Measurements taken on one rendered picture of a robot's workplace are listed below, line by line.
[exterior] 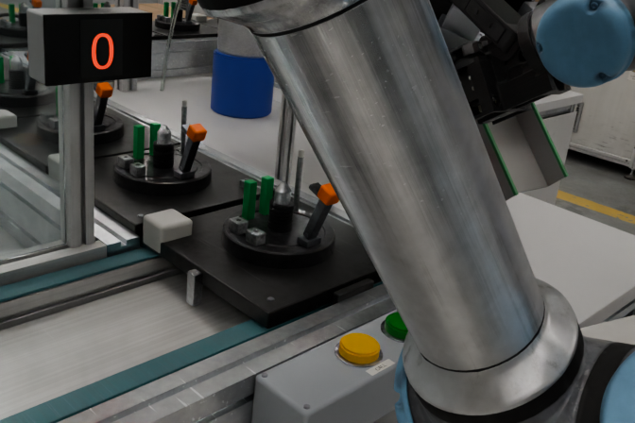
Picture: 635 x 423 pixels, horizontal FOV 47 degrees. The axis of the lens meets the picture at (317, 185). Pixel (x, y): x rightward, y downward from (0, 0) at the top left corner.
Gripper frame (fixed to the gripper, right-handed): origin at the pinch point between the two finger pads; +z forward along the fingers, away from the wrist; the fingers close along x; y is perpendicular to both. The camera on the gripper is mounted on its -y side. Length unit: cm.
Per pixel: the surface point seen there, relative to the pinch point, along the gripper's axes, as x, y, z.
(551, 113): 154, -17, 70
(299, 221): -8.2, 11.3, 15.4
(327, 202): -12.5, 11.1, 4.5
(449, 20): 8.6, -8.5, -3.2
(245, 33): 38, -43, 73
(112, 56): -31.3, -8.7, 10.4
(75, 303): -34.3, 14.8, 26.2
